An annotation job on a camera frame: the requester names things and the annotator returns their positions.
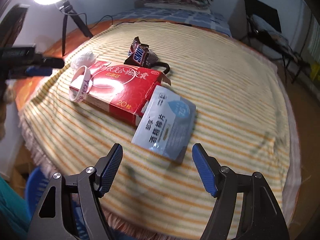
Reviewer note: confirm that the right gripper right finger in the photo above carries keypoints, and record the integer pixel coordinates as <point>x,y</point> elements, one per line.
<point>209,170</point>

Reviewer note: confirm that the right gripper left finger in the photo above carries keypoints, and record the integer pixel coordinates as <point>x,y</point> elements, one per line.
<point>106,169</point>

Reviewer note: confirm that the alcohol wipes white pouch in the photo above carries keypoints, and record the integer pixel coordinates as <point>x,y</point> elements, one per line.
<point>166,125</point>

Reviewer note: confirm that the white silicone wristband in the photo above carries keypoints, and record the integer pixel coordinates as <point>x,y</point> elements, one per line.
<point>82,76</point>

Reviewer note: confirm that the blue plastic laundry basket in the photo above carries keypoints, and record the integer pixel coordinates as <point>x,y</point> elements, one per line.
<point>35,187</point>

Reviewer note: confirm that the red medicine box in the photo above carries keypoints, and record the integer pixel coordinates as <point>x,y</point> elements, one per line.
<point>121,90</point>

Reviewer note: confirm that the teal cloth on floor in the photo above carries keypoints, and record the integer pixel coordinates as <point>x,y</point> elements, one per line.
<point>14,217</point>

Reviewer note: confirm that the brown snickers wrapper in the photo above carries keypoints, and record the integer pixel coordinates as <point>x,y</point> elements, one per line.
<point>140,55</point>

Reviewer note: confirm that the yellow box on rack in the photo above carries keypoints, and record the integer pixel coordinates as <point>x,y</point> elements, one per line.
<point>315,74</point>

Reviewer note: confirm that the blue checkered bedding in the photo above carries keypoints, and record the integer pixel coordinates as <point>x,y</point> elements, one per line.
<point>213,21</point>

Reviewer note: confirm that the black chair with clothes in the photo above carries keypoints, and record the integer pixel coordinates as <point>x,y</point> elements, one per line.
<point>258,25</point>

